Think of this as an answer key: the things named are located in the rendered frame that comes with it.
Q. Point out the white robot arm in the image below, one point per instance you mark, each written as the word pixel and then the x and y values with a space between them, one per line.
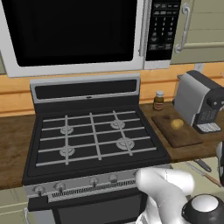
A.
pixel 163 192

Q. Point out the yellow potato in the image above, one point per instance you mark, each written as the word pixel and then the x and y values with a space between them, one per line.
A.
pixel 177 123

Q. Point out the dark wooden cutting board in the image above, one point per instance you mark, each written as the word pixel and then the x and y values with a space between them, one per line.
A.
pixel 182 137

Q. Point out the black and silver gas stove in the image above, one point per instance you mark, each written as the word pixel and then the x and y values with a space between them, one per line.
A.
pixel 96 137

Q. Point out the brown jar with white lid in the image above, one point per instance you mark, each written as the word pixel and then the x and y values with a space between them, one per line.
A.
pixel 159 102

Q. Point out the white microwave oven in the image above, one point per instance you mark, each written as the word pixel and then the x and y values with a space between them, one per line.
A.
pixel 87 70

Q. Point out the silver stove knob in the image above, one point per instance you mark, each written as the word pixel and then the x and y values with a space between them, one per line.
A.
pixel 94 182
pixel 60 186
pixel 113 178
pixel 39 190

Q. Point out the silver and black coffee machine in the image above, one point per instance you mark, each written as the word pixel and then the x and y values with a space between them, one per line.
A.
pixel 192 99

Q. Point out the black microwave door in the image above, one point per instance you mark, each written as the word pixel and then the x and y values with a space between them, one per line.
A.
pixel 73 29

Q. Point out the pale green drawer front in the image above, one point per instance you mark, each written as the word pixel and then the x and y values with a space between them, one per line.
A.
pixel 13 207
pixel 186 167

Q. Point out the black oven door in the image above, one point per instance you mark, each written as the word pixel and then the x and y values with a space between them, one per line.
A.
pixel 99 210

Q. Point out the dark grey peeler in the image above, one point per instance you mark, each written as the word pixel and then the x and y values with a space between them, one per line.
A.
pixel 203 165

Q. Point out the pale green cupboard door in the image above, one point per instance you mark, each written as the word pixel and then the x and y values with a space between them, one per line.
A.
pixel 204 29

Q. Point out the white wall outlet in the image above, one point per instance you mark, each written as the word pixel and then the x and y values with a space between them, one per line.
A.
pixel 199 67

